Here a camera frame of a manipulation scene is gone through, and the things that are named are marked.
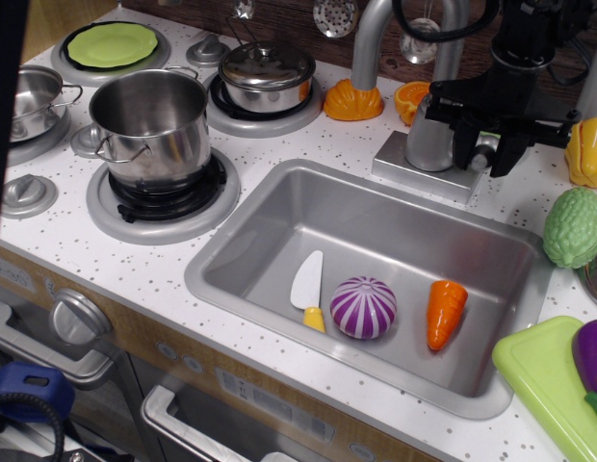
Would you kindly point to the silver dishwasher door handle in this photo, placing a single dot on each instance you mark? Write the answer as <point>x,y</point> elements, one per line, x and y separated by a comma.
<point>210,431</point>

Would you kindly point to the front left stove burner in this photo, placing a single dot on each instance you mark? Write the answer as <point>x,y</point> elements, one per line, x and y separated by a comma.
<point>25,151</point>

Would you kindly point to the blue clamp with cable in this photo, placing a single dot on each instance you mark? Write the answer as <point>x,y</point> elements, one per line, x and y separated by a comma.
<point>33,394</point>

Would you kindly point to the silver toy faucet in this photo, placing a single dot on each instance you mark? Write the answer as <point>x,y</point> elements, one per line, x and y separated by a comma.
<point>423,158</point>

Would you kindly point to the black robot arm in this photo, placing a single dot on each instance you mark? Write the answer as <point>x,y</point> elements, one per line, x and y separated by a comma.
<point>531,32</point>

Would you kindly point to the back left stove burner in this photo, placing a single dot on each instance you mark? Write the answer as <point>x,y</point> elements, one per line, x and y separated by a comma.
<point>90,77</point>

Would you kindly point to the orange toy pumpkin half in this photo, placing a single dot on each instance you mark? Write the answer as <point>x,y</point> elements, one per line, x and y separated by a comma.
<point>346,103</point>

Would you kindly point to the small steel pot left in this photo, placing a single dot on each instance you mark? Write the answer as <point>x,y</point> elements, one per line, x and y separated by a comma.
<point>40,101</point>

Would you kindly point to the green cutting board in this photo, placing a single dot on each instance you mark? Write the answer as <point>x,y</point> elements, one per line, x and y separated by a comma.
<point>538,365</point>

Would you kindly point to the silver oven dial knob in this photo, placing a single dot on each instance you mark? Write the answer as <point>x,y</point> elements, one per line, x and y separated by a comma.
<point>76,320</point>

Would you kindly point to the silver toy sink basin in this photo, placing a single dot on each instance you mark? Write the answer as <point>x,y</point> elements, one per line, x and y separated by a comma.
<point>409,291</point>

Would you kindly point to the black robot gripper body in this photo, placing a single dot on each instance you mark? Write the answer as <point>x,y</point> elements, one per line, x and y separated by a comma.
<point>504,102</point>

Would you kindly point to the purple toy eggplant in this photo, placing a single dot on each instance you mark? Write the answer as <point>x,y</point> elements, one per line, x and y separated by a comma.
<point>584,350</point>

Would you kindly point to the large steel pot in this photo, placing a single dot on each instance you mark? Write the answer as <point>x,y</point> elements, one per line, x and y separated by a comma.
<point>153,129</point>

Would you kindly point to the purple striped toy onion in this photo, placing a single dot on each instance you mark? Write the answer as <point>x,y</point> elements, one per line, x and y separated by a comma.
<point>363,307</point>

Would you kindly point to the lidded steel saucepan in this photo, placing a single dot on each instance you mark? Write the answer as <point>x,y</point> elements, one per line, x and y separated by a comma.
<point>267,76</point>

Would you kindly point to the front right stove burner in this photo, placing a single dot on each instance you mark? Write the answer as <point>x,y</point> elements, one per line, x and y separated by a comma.
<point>164,218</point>

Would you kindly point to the silver stove knob middle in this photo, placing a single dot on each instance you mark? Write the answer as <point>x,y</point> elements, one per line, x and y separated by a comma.
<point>88,142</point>

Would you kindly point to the green bumpy toy gourd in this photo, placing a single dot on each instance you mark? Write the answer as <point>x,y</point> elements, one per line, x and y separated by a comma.
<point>570,232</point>

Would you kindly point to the silver stove knob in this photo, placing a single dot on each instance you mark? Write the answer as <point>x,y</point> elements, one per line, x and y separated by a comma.
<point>27,196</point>
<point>208,52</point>
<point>88,142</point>

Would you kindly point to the green toy plate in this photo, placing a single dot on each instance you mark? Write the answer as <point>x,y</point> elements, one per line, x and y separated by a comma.
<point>111,45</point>

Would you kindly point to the hanging steel ladle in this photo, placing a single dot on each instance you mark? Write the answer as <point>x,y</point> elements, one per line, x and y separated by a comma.
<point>416,51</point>

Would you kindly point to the back right stove burner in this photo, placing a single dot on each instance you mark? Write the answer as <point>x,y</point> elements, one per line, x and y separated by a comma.
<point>262,129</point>

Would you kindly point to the silver stove knob back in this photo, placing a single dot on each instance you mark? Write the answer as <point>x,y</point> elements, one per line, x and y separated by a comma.
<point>208,52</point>

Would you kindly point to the white toy knife yellow handle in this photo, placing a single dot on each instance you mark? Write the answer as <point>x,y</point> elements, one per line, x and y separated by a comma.
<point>306,290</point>

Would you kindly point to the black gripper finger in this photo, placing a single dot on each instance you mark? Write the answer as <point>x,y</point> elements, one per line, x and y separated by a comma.
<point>465,139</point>
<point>510,150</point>

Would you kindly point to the silver faucet lever handle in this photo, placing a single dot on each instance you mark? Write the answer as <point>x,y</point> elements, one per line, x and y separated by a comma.
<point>483,154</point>

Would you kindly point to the silver oven door handle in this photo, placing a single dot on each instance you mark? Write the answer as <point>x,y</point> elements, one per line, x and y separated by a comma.
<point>92,370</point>

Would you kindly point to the yellow toy bell pepper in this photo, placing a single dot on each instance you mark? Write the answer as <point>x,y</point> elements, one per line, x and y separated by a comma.
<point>581,153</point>

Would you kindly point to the stove burner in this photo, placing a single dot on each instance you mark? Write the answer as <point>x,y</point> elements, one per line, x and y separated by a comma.
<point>25,151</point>
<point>262,129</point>
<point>90,77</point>
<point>164,218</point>

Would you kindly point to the silver stove knob front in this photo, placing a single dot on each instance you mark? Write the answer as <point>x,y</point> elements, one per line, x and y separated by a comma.
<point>27,196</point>

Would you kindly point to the orange toy carrot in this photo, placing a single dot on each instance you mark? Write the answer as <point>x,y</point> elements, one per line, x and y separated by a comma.
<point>446,303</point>

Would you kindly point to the hanging steel slotted spoon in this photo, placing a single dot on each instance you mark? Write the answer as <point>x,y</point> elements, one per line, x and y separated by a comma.
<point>335,18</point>

